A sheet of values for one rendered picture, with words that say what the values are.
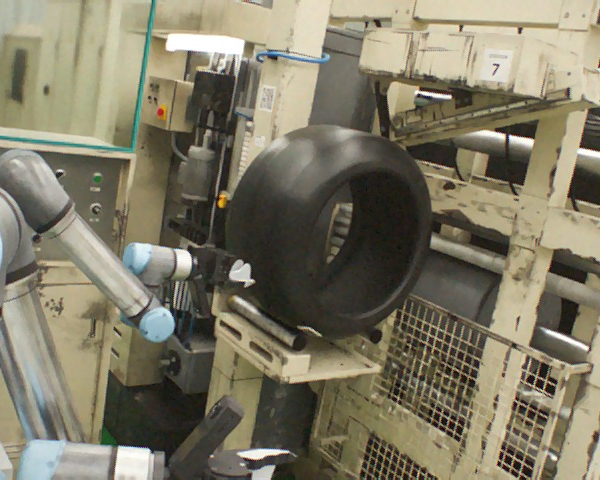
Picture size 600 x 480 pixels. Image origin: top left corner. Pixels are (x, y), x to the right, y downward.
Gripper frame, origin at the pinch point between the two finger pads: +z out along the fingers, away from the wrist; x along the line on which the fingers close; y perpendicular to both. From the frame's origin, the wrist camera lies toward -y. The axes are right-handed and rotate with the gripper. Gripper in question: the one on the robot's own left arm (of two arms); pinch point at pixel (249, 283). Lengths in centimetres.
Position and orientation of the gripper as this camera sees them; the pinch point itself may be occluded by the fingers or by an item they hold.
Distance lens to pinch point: 182.0
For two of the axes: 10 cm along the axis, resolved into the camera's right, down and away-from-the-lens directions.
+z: 7.7, 1.5, 6.2
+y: 2.7, -9.5, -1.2
